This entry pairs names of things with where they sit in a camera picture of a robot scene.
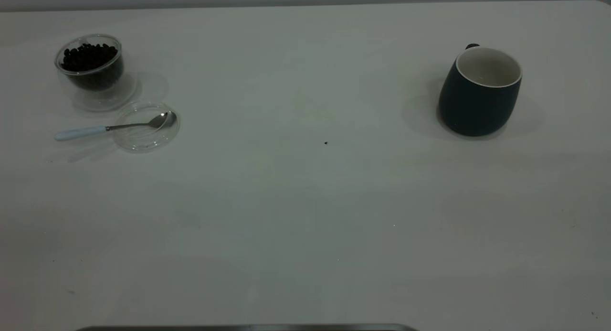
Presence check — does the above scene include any dark grey ceramic mug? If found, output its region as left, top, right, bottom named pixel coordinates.
left=438, top=43, right=523, bottom=137

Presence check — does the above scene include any metal spoon light blue handle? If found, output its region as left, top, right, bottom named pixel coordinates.
left=54, top=111, right=177, bottom=141

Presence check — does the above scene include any clear round glass lid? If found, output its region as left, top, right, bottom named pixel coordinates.
left=112, top=102, right=180, bottom=153

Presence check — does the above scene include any dark coffee beans pile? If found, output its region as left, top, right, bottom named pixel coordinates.
left=61, top=43, right=124, bottom=91

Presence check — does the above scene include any clear double-wall glass cup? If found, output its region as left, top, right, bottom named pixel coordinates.
left=54, top=33, right=138, bottom=113

